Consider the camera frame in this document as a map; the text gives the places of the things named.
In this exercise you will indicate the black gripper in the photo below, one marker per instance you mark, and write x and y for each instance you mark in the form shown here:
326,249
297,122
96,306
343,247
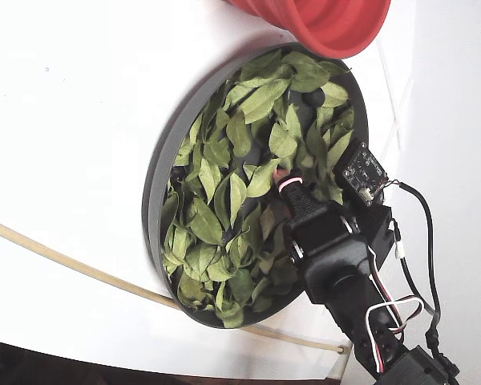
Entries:
320,224

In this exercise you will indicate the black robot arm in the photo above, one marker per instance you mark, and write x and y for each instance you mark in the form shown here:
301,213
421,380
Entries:
356,321

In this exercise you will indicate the pile of green leaves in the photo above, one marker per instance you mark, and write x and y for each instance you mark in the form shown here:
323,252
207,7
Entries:
208,224

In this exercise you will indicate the dark blueberry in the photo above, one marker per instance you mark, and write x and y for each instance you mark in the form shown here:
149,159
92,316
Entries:
314,97
177,172

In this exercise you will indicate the dark gray round bowl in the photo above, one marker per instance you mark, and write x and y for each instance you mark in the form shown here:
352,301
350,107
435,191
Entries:
160,168

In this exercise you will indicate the red plastic bowl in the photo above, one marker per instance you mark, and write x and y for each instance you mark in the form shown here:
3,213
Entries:
336,24

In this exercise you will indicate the beige rubber tube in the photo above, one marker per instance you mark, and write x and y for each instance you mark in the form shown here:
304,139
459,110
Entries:
84,271

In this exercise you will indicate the camera circuit board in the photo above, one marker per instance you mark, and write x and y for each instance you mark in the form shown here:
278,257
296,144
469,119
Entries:
360,170

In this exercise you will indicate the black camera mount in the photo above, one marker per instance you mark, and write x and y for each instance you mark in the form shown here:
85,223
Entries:
377,228

